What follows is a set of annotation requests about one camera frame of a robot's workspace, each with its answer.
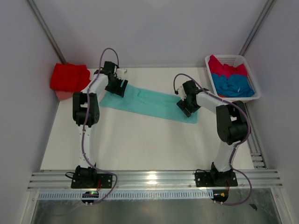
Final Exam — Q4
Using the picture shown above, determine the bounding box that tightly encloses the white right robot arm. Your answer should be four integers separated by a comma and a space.
174, 80, 251, 187

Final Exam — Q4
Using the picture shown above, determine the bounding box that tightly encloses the blue t shirt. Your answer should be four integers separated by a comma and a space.
212, 74, 255, 98

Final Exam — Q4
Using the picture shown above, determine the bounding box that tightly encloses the aluminium mounting rail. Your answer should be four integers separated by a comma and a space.
27, 169, 283, 191

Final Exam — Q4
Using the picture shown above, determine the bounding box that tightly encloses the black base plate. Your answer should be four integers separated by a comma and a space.
71, 174, 113, 189
194, 169, 238, 187

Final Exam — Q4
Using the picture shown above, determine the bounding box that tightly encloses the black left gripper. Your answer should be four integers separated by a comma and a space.
106, 75, 128, 97

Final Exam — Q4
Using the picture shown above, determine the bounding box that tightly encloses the white slotted cable duct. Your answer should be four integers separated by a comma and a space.
37, 189, 214, 201

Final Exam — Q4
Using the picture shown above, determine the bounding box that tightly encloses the red folded t shirt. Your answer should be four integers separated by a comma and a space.
50, 63, 91, 92

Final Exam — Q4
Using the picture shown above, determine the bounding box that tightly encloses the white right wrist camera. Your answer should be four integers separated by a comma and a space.
175, 86, 187, 100

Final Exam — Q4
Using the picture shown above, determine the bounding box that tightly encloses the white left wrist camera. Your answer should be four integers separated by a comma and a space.
116, 68, 127, 80

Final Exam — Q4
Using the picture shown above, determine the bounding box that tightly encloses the pink folded t shirt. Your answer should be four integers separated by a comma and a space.
55, 91, 74, 101

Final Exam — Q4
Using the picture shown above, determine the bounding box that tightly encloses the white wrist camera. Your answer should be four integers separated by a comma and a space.
175, 86, 187, 100
116, 68, 127, 80

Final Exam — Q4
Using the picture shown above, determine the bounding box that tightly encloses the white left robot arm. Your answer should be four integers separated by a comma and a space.
71, 61, 128, 189

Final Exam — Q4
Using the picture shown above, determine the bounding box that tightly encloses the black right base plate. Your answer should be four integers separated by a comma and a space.
194, 169, 238, 187

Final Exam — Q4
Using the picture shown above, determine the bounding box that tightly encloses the teal t shirt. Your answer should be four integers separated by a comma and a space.
99, 84, 198, 124

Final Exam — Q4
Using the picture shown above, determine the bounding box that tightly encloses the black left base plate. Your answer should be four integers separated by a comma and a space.
71, 174, 113, 189

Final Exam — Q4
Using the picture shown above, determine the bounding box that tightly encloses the white plastic basket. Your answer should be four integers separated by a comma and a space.
205, 55, 261, 102

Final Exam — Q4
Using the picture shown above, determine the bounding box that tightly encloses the magenta t shirt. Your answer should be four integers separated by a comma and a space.
208, 55, 248, 78

